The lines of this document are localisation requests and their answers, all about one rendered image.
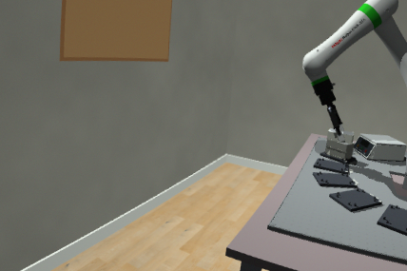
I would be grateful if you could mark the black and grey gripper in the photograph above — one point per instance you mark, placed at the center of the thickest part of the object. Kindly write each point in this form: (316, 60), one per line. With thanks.
(327, 99)

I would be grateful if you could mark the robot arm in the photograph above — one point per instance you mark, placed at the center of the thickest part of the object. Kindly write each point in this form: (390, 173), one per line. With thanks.
(370, 16)

